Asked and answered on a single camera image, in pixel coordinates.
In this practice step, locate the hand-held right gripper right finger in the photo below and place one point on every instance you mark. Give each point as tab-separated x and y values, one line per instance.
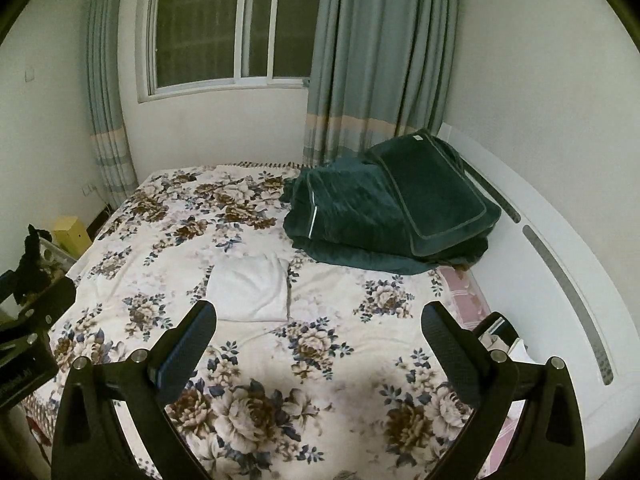
460	360

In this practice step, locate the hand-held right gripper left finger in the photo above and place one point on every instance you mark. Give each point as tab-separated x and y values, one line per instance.
179	357

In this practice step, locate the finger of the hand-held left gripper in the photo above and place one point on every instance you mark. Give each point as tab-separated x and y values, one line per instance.
52	300
6	280

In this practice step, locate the white knit sweater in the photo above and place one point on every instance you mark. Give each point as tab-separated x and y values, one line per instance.
247	287

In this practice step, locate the black clothing pile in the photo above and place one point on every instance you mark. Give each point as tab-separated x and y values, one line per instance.
31	260

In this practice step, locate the white plastic basket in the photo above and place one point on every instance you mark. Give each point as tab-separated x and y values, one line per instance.
57	255

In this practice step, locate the yellow box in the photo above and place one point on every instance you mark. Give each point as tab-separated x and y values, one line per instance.
72	235

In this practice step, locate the pink checked bed sheet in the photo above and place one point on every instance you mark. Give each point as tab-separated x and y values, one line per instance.
465	290

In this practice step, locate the floral printed blanket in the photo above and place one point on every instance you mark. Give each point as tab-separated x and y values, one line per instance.
300	355

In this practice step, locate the white curved headboard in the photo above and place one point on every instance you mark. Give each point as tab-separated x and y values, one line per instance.
575	240

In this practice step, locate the dark green pillow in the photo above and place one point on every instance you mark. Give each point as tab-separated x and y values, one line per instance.
435	195

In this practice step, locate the dark green quilt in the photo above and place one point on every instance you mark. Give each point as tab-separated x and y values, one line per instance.
345	200

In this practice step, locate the narrow blue-green curtain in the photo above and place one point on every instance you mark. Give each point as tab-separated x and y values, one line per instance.
107	110

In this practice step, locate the wide blue-green curtain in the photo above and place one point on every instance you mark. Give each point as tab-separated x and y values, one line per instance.
380	60

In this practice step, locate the white framed window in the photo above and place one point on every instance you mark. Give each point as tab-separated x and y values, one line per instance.
210	20

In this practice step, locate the white wall socket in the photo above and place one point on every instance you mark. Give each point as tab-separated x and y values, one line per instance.
89	190

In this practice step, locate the white light switch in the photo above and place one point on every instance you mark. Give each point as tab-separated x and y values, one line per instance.
30	74

